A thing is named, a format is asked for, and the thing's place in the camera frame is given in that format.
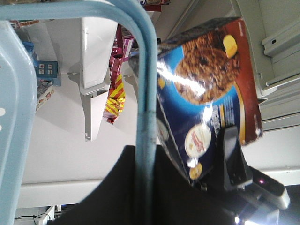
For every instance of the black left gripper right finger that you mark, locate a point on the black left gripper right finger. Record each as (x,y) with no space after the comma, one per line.
(176,202)

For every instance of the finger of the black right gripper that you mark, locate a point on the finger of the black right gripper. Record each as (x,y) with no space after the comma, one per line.
(236,172)

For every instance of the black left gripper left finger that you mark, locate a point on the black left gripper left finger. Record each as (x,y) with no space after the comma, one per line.
(111,202)

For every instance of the dark blue cookie box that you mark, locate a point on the dark blue cookie box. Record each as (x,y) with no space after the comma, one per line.
(205,84)

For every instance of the light blue shopping basket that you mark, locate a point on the light blue shopping basket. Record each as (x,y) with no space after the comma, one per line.
(19,82)

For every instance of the orange yellow striped packet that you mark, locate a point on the orange yellow striped packet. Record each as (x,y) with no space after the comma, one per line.
(115,101)

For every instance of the magenta snack packet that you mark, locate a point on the magenta snack packet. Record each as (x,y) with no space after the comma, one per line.
(116,54)

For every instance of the pink purple snack box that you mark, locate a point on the pink purple snack box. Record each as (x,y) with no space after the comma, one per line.
(128,40)

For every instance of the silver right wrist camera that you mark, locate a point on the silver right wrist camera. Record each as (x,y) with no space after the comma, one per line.
(269,189)

